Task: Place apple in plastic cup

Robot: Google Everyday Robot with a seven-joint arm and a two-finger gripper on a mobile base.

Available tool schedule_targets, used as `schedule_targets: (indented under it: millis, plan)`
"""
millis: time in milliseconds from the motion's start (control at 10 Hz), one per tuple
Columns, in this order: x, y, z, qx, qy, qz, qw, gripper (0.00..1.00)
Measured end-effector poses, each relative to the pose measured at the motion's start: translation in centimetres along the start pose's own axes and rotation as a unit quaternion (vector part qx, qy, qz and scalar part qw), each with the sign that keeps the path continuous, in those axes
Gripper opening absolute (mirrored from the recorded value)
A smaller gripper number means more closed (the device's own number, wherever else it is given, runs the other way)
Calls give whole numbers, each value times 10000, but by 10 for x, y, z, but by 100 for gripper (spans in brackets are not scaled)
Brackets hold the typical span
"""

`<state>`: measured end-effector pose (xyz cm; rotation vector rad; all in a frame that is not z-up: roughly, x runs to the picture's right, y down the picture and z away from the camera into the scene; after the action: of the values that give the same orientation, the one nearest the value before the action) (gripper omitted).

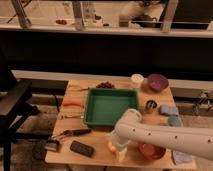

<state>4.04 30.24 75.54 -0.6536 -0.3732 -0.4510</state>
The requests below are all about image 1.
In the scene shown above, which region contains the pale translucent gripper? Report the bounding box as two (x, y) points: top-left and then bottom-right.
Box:
(109, 130), (129, 162)

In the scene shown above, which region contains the yellow red apple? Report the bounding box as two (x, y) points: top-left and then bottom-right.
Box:
(107, 141), (115, 154)

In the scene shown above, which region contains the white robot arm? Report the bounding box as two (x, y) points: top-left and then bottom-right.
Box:
(109, 109), (213, 160)

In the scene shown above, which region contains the small metal cup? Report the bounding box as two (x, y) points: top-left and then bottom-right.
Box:
(145, 100), (157, 114)

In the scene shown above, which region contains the white plastic cup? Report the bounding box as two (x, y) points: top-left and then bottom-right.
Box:
(130, 74), (144, 88)

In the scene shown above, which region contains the red bowl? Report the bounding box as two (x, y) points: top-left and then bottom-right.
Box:
(138, 143), (166, 161)

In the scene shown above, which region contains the green plastic tray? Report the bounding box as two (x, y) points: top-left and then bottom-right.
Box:
(84, 88), (139, 128)

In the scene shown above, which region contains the black rectangular block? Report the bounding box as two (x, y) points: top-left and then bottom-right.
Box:
(70, 141), (95, 157)

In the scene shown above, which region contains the blue sponge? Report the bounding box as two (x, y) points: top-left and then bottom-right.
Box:
(160, 105), (179, 116)

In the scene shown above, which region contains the light blue cloth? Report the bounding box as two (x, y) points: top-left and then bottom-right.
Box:
(172, 150), (193, 165)

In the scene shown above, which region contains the metal spoon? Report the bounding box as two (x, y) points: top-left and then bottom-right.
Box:
(59, 115), (84, 120)

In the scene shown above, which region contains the orange carrot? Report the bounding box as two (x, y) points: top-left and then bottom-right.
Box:
(62, 100), (84, 108)

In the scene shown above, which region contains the purple bowl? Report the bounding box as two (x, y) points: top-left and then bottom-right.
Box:
(147, 74), (169, 92)

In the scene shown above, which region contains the black stand on left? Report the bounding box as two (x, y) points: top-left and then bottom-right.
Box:
(0, 50), (50, 171)

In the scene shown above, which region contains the black handled tool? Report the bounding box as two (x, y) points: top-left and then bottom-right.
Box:
(52, 129), (91, 139)

